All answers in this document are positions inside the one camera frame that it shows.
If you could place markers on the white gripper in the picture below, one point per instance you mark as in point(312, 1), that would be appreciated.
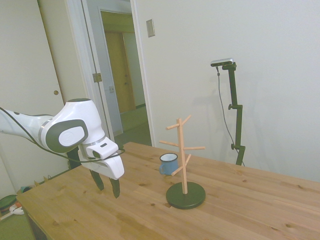
point(112, 168)

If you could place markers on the blue enamel mug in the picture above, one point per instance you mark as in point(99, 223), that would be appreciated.
point(166, 166)

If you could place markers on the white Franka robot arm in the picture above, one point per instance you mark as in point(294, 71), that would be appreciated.
point(75, 112)

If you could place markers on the wooden mug tree black base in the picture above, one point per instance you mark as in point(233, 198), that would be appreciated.
point(185, 200)

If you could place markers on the white open door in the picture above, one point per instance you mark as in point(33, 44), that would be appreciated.
point(110, 117)

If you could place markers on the teal small object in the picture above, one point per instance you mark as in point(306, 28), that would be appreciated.
point(25, 189)

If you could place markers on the white small tool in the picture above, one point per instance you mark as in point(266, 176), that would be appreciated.
point(17, 211)

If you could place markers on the green round object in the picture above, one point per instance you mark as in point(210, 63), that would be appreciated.
point(6, 202)

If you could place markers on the round wooden door knob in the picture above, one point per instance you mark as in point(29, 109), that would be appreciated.
point(56, 92)

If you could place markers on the metal door hinge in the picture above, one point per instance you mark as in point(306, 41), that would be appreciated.
point(97, 77)

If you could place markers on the brown wooden door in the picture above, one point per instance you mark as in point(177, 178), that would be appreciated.
point(117, 75)

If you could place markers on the white closet door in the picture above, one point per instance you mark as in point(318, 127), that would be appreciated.
point(70, 50)

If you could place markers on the black camera stand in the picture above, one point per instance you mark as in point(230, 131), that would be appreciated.
point(238, 125)

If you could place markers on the grey wall switch plate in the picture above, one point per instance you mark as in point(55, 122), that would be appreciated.
point(150, 28)

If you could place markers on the silver depth camera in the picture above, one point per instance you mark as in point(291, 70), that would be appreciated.
point(222, 62)

